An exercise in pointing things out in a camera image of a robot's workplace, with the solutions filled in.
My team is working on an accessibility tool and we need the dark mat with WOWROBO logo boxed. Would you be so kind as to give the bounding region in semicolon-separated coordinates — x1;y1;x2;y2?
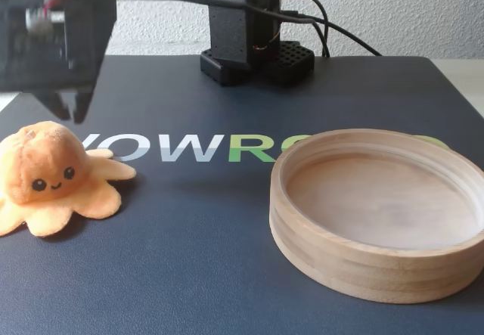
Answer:
0;54;484;335

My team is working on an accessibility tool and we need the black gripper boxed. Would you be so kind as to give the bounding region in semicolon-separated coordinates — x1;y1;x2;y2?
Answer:
0;0;116;125

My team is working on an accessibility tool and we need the orange octopus plush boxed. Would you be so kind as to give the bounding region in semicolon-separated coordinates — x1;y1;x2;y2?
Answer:
0;120;138;238

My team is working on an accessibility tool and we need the round wooden box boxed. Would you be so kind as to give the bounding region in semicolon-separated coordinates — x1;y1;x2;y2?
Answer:
268;128;484;306

